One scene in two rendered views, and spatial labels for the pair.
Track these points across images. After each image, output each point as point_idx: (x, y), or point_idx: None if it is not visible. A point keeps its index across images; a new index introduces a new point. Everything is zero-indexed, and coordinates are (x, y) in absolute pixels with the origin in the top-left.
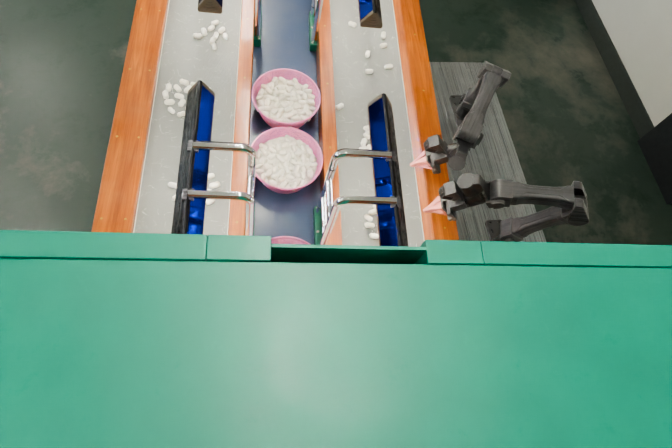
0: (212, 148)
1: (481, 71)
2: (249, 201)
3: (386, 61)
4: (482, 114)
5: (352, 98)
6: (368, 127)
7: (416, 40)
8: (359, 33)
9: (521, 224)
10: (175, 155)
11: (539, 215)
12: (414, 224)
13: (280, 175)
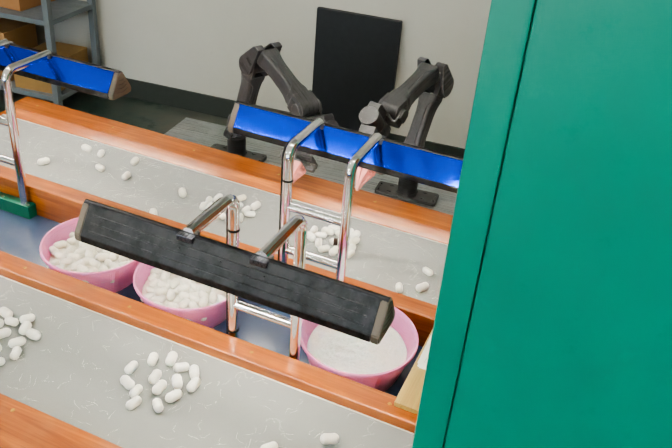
0: (208, 218)
1: (252, 60)
2: (306, 221)
3: (124, 161)
4: (298, 83)
5: (149, 202)
6: (204, 203)
7: (122, 129)
8: (61, 163)
9: (413, 141)
10: (81, 386)
11: (418, 118)
12: (354, 223)
13: (207, 296)
